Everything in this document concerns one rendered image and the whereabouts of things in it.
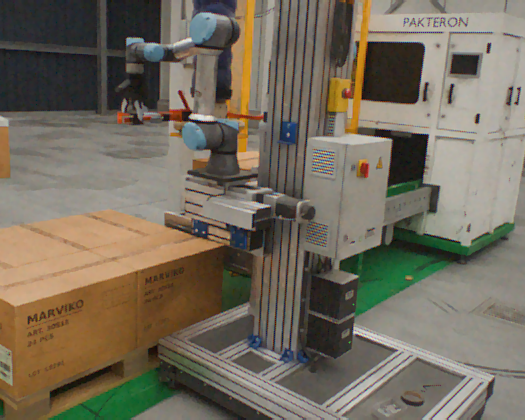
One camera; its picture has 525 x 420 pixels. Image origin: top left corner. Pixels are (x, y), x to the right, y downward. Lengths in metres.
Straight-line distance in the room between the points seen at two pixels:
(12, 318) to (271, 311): 1.08
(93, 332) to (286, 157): 1.14
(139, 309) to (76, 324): 0.34
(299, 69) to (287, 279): 0.90
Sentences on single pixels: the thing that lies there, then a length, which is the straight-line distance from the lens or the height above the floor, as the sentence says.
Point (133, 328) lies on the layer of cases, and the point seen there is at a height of 0.26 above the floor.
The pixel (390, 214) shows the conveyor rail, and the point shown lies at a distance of 4.52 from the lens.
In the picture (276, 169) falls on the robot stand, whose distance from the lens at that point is 2.56.
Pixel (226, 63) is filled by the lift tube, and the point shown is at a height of 1.50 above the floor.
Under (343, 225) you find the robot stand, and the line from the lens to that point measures 2.35.
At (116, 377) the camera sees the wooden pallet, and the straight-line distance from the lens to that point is 3.00.
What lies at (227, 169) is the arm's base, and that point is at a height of 1.06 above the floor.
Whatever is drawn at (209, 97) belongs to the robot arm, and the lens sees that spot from 2.41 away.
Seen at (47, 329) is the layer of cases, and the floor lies 0.40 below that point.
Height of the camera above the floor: 1.50
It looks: 13 degrees down
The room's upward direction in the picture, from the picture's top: 3 degrees clockwise
